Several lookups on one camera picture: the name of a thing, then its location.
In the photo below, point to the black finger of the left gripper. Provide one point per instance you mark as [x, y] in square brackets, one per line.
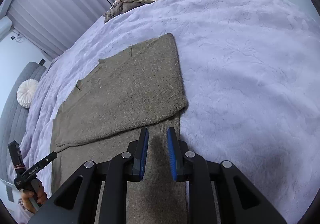
[49, 158]

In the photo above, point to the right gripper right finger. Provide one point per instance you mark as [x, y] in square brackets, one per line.
[187, 166]

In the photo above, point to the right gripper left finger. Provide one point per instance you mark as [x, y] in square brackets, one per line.
[129, 166]

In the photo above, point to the olive brown knit sweater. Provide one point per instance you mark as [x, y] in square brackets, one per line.
[140, 86]

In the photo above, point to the person's left hand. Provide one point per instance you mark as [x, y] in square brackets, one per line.
[26, 195]

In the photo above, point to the grey quilted headboard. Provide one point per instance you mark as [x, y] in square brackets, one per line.
[14, 117]

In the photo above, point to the white round pleated cushion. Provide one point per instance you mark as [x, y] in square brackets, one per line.
[26, 92]

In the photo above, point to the lavender plush bed blanket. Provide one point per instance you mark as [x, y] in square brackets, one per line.
[250, 72]

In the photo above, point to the grey brown crumpled garment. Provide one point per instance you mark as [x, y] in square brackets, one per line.
[120, 8]

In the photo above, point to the small wall socket with cable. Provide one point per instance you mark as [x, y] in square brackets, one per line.
[17, 37]

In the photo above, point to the white window frame post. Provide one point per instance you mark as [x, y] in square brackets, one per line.
[5, 26]

